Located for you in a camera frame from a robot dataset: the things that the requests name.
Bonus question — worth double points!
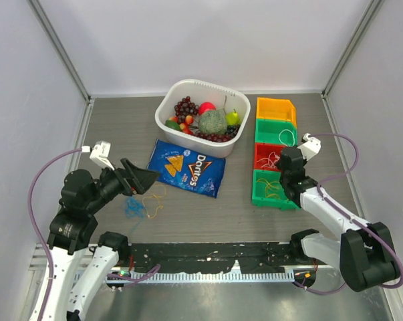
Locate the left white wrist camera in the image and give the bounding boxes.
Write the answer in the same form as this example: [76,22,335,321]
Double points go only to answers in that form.
[82,140,116,171]

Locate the green pear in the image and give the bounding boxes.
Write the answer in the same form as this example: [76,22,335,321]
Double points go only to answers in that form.
[225,110,240,126]

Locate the red yellow cherries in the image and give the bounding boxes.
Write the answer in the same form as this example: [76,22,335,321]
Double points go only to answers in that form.
[169,116,194,135]

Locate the dark red grape bunch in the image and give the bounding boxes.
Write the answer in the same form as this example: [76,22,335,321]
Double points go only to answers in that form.
[174,96,199,116]

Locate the lower dark grape bunch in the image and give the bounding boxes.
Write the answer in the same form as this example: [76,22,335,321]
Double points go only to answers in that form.
[195,124,240,142]

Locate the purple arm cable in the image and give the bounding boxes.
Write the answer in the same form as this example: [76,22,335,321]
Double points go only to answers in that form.
[27,148,162,321]
[293,132,403,295]

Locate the green lime fruit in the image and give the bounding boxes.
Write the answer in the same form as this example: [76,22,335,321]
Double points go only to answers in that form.
[165,120,181,131]

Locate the upper green plastic bin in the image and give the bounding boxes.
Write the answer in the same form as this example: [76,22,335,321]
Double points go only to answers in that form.
[255,118,297,146]

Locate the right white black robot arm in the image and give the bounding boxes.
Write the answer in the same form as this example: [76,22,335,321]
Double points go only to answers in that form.
[277,144,403,292]

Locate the blue Doritos chip bag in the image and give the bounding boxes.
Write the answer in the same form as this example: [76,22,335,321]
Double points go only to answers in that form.
[147,140,226,198]

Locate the white wire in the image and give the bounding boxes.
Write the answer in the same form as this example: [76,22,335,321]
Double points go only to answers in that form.
[277,128,297,148]
[257,150,282,171]

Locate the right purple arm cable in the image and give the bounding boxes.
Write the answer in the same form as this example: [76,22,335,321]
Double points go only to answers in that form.
[293,132,403,295]

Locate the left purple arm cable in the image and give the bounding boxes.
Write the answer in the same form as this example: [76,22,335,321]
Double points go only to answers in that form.
[27,148,162,321]

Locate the orange plastic bin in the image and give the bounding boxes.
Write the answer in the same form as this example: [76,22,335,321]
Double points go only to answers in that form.
[256,97,297,128]

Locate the green netted melon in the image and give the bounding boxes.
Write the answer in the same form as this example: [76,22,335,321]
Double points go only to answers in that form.
[198,110,227,134]

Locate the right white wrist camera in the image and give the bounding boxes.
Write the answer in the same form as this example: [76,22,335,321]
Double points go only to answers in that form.
[297,133,321,162]

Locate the green plastic bin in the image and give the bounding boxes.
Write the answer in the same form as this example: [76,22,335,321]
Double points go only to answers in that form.
[251,169,299,211]
[255,118,297,146]

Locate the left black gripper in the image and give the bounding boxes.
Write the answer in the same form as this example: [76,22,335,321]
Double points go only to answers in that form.
[86,156,160,212]

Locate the white slotted cable duct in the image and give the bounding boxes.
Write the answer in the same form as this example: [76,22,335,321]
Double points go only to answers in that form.
[74,270,295,284]

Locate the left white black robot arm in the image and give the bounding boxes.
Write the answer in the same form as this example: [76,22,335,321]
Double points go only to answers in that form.
[30,158,160,320]

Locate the lower green plastic bin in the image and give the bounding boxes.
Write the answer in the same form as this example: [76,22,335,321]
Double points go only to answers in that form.
[251,169,299,211]

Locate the red apple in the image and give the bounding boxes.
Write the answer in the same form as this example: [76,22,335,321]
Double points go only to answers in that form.
[198,102,216,116]

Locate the white plastic fruit tub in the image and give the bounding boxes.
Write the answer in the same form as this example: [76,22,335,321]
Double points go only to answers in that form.
[154,79,251,158]

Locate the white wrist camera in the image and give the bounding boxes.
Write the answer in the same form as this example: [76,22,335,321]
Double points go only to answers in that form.
[82,140,116,171]
[297,133,321,162]

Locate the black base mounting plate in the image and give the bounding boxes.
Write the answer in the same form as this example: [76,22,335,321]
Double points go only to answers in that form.
[130,242,315,274]

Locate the red plastic bin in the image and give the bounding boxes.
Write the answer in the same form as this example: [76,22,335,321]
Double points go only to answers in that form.
[253,142,285,172]

